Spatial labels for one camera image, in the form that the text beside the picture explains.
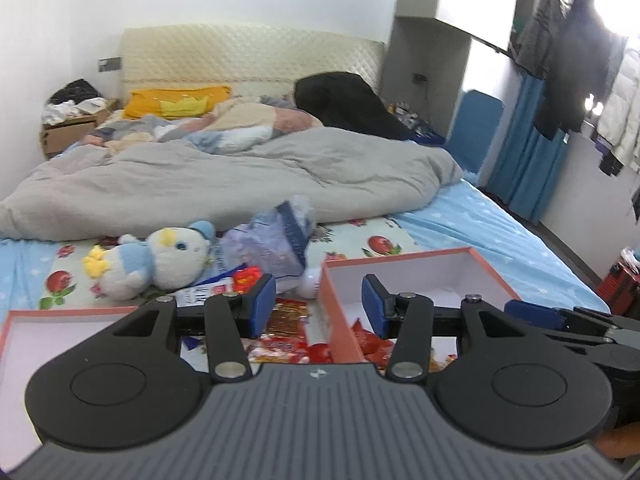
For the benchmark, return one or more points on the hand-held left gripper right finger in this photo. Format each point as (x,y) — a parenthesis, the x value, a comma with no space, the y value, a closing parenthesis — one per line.
(372,305)

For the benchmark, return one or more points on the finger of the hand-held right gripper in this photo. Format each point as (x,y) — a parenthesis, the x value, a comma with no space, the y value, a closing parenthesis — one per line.
(530,312)

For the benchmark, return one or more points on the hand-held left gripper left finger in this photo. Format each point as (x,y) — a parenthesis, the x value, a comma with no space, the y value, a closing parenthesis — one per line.
(260,305)

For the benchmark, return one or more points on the shiny red orange snack packet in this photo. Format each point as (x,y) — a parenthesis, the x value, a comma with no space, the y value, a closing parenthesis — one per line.
(247,280)

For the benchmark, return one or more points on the clear brown sticks snack packet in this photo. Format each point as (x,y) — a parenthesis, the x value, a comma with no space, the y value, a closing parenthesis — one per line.
(290,317)

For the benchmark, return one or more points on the blue white snack packet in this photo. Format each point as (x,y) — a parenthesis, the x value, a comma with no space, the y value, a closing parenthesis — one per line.
(210,290)

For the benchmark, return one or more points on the deep orange cardboard box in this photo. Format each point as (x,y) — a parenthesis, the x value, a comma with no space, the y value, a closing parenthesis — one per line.
(415,272)

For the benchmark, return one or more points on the shallow orange box lid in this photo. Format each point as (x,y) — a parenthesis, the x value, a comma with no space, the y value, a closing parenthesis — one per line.
(40,340)

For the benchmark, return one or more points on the person's right hand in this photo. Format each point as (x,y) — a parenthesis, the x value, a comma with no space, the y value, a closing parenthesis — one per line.
(622,442)

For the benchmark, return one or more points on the white bottle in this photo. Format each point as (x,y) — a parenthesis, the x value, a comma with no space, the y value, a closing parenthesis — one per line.
(309,284)

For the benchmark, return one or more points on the red flat printed packet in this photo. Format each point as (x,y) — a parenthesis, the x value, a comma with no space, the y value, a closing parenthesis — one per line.
(290,350)

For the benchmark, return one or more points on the blue facial tissue pack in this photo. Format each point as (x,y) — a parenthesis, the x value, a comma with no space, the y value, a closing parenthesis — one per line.
(270,250)

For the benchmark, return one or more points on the red black case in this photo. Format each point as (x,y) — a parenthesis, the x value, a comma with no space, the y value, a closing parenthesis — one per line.
(622,280)

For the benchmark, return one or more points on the white blue plush toy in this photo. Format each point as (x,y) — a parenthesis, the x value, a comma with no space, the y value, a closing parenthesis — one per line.
(165,260)

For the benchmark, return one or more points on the grey duvet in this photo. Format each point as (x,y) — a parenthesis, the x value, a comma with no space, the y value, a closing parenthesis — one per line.
(225,180)

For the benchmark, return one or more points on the blue curtain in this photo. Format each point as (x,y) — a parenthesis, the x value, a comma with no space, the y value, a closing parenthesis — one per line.
(525,160)

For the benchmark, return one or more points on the patterned pastel blanket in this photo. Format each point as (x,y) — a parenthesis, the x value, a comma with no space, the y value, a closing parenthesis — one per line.
(250,125)

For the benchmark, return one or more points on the blue chair back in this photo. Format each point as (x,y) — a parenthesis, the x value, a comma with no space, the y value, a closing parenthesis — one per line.
(472,135)

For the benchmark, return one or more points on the group of small bottles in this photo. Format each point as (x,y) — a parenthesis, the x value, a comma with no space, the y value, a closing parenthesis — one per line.
(400,109)

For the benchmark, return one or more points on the black jacket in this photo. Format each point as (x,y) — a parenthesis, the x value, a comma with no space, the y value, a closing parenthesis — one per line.
(345,100)

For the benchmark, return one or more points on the white puffer jacket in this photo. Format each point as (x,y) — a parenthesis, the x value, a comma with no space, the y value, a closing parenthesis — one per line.
(622,110)

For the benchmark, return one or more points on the yellow pillow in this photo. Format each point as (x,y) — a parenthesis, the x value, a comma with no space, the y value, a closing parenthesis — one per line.
(150,102)

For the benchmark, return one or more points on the cream quilted headboard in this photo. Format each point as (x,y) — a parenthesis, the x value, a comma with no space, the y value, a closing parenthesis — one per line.
(250,55)

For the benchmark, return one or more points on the dark hanging coat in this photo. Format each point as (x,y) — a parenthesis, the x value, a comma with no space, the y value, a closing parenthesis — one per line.
(585,60)

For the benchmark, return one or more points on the wooden nightstand with clutter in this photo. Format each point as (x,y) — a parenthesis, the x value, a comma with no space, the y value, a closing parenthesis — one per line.
(65,135)

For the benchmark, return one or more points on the grey hanging jacket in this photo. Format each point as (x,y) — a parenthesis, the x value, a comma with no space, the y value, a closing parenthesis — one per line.
(540,35)

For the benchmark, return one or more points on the white cloth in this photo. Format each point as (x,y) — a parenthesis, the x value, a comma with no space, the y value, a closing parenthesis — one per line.
(57,112)

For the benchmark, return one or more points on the black cloth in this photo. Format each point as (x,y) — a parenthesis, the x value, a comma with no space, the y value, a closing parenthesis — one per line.
(75,91)

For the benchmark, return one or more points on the black wall socket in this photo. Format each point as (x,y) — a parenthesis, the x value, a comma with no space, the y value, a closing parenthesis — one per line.
(419,78)

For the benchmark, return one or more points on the grey white wall cabinet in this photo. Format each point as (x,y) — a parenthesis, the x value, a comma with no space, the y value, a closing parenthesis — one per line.
(415,45)

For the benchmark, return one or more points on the grey wall switch panel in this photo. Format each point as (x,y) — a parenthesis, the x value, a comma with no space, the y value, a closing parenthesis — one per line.
(110,64)

